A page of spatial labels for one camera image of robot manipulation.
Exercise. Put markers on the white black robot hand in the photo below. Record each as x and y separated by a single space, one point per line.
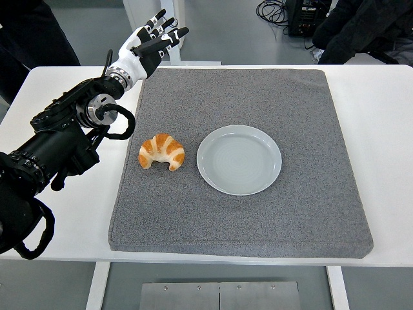
132 55

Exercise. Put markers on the golden croissant bread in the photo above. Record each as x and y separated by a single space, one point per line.
163 148

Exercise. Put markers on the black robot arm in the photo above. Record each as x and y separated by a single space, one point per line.
58 151

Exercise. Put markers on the grey round plate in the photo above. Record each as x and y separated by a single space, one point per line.
238 161

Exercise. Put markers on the grey metal plate with screws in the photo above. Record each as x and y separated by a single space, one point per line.
219 295

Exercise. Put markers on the person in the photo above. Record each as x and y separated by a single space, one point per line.
26 32

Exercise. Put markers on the black electronics box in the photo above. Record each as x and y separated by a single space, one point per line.
306 19

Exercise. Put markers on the grey fabric mat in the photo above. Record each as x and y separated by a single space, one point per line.
226 219

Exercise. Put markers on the black fabric bundle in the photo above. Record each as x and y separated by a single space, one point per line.
361 26

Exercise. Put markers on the white table leg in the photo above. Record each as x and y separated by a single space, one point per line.
338 290
96 287

